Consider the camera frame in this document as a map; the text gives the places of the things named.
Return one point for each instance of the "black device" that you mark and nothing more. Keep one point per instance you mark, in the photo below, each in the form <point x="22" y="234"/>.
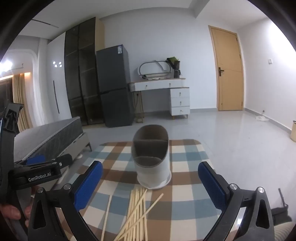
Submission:
<point x="281" y="215"/>

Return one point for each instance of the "white wardrobe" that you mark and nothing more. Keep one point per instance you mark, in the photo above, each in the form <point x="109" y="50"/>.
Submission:
<point x="57" y="92"/>

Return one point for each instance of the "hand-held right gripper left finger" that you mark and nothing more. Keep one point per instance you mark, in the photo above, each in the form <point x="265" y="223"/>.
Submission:
<point x="89" y="185"/>

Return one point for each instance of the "person's left hand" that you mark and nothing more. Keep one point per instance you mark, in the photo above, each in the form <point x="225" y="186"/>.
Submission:
<point x="9" y="210"/>

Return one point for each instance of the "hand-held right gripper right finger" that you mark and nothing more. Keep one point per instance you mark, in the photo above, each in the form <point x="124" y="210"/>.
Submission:
<point x="211" y="187"/>

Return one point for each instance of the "beige ribbed cloth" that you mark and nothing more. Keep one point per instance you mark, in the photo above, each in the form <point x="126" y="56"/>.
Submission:
<point x="285" y="233"/>

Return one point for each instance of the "dark grey refrigerator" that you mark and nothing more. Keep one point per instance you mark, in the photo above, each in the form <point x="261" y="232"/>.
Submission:
<point x="113" y="88"/>

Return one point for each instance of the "beige curtain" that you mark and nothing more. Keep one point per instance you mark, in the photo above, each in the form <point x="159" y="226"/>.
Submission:
<point x="19" y="97"/>

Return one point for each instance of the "pale wooden chopstick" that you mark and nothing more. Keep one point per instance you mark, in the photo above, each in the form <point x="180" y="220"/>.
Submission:
<point x="106" y="217"/>
<point x="153" y="203"/>

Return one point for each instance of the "wooden door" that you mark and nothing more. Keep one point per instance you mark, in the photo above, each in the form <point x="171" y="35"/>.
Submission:
<point x="227" y="81"/>

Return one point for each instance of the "grey quilted bed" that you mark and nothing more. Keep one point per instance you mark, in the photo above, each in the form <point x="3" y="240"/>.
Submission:
<point x="46" y="136"/>

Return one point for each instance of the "plaid tablecloth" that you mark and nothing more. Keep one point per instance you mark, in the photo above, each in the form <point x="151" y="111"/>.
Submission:
<point x="185" y="162"/>

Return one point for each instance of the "white dressing table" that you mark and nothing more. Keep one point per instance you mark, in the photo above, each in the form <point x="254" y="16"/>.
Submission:
<point x="159" y="85"/>

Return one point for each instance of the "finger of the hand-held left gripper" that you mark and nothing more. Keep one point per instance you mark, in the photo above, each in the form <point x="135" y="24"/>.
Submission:
<point x="12" y="115"/>
<point x="35" y="160"/>

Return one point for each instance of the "white grey utensil holder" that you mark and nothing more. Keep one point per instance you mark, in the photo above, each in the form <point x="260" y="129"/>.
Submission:
<point x="152" y="176"/>

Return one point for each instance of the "dark glass cabinet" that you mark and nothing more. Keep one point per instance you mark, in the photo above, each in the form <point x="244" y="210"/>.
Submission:
<point x="81" y="81"/>

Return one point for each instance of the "dark window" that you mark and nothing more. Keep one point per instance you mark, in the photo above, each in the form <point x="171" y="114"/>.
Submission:
<point x="5" y="92"/>

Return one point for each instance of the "potted plant in black wrap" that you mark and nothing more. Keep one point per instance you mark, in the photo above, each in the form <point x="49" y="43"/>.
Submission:
<point x="177" y="71"/>

